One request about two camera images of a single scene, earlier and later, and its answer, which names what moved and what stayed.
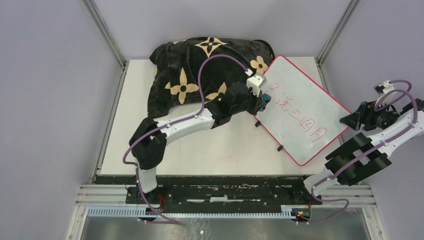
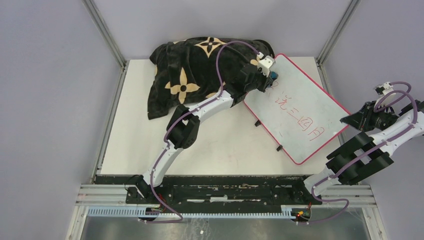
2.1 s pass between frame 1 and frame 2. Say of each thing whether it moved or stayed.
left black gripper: moved
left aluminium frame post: stayed
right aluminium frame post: stayed
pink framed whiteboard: stayed
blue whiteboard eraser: moved
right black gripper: stayed
